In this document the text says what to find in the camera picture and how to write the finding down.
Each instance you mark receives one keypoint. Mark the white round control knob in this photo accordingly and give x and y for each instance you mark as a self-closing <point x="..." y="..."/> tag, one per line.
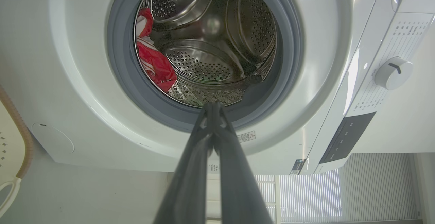
<point x="390" y="76"/>

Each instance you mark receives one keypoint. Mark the dark label sticker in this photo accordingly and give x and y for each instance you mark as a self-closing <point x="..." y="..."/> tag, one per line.
<point x="297" y="167"/>

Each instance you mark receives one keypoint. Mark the dark washing machine control panel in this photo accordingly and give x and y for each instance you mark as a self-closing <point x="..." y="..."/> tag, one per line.
<point x="346" y="137"/>

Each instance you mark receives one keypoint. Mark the red garment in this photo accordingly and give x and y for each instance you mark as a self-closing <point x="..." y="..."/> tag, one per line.
<point x="159" y="68"/>

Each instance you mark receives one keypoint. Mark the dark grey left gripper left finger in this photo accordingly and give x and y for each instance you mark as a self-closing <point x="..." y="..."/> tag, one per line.
<point x="190" y="176"/>

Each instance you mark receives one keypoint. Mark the white slatted window blind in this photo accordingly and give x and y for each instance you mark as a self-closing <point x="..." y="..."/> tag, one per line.
<point x="312" y="196"/>

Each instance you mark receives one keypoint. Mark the round white filter cover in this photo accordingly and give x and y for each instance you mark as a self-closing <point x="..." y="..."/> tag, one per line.
<point x="52" y="139"/>

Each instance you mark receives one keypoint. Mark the grey rubber door gasket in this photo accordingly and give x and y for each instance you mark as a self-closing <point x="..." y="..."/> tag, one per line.
<point x="122" y="64"/>

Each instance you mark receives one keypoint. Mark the cream perforated laundry basket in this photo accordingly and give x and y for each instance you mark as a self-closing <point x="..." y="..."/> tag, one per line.
<point x="10" y="142"/>

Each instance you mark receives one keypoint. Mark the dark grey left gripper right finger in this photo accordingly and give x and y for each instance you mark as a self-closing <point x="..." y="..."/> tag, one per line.
<point x="238" y="183"/>

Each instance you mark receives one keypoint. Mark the stainless steel washing machine drum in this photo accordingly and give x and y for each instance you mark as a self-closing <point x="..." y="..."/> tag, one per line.
<point x="204" y="64"/>

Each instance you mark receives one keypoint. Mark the white front-load washing machine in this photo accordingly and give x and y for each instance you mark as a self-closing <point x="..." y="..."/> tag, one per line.
<point x="85" y="47"/>

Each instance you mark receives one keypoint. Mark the grey warning triangle sticker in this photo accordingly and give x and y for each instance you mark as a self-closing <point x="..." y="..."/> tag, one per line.
<point x="246" y="137"/>

